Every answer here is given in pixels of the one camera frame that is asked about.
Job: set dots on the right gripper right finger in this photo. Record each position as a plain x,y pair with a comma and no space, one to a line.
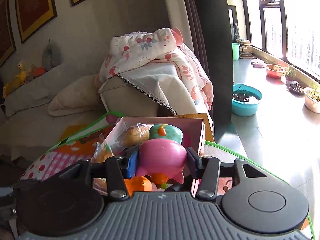
206,171

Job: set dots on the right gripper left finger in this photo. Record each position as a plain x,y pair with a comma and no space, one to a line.
118,168

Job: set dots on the orange silicone mould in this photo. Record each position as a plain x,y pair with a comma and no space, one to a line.
138,184

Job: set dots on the pink cardboard box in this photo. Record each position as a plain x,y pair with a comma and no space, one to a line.
194,128

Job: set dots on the pink and teal toy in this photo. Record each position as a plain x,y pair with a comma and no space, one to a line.
162,157

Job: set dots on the bread bun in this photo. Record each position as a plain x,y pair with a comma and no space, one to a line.
103,149

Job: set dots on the colourful play mat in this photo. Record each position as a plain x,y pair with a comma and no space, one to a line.
71,201

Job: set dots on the teal plastic basin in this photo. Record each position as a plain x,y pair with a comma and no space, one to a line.
245,100

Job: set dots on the folded beige blanket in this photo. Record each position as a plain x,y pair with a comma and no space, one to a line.
78,97

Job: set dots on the red bowl on sill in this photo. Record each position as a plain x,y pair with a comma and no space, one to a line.
274,70

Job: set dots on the floral baby blanket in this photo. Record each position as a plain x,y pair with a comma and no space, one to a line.
140,50

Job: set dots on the green cup on sill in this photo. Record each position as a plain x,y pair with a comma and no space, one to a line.
235,51

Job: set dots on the white planter with sprouts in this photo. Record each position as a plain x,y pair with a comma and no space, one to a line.
311,97

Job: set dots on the grey neck pillow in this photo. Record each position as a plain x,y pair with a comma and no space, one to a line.
51,56

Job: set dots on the yellow plush toy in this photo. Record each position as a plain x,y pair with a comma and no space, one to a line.
20,79

